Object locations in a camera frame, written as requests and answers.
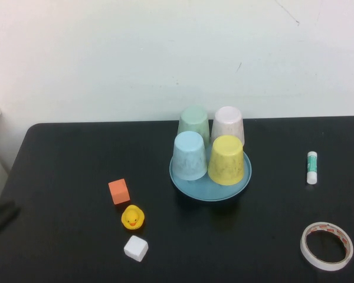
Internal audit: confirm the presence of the white foam cube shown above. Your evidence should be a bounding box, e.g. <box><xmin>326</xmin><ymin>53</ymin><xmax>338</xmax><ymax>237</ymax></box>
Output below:
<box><xmin>123</xmin><ymin>235</ymin><xmax>149</xmax><ymax>263</ymax></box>

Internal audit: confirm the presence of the pale pink cup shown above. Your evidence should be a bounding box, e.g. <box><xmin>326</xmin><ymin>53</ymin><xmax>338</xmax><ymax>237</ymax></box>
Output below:
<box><xmin>211</xmin><ymin>106</ymin><xmax>245</xmax><ymax>148</ymax></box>

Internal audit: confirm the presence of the orange foam cube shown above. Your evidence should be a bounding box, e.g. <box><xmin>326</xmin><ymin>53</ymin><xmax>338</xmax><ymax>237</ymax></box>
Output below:
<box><xmin>107</xmin><ymin>178</ymin><xmax>131</xmax><ymax>206</ymax></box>

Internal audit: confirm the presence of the light blue cup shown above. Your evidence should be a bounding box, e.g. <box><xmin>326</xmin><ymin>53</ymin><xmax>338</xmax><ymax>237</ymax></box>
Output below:
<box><xmin>172</xmin><ymin>130</ymin><xmax>208</xmax><ymax>181</ymax></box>

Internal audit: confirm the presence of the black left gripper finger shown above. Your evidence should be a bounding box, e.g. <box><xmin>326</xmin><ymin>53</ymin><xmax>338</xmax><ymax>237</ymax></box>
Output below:
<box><xmin>0</xmin><ymin>207</ymin><xmax>21</xmax><ymax>246</ymax></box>
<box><xmin>0</xmin><ymin>200</ymin><xmax>17</xmax><ymax>218</ymax></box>

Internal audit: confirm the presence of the green white glue stick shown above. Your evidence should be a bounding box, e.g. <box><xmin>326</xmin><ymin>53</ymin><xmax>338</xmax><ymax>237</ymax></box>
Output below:
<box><xmin>306</xmin><ymin>151</ymin><xmax>319</xmax><ymax>185</ymax></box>

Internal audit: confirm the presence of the yellow cup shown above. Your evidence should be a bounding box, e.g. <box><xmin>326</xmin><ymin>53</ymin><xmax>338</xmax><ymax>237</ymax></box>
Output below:
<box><xmin>207</xmin><ymin>134</ymin><xmax>245</xmax><ymax>186</ymax></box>

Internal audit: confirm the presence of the blue cup stand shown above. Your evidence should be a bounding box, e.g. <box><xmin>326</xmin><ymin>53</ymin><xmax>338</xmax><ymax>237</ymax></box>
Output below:
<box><xmin>169</xmin><ymin>147</ymin><xmax>253</xmax><ymax>202</ymax></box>

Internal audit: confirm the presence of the yellow rubber duck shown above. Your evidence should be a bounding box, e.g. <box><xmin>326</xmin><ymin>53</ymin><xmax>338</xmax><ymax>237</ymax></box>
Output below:
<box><xmin>120</xmin><ymin>204</ymin><xmax>146</xmax><ymax>231</ymax></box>

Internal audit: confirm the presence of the white tape roll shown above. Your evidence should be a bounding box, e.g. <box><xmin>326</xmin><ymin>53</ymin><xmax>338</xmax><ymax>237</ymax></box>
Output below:
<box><xmin>300</xmin><ymin>222</ymin><xmax>354</xmax><ymax>272</ymax></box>

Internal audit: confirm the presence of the light green cup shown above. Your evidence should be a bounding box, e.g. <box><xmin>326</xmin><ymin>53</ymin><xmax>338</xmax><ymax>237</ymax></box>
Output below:
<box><xmin>176</xmin><ymin>105</ymin><xmax>211</xmax><ymax>148</ymax></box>

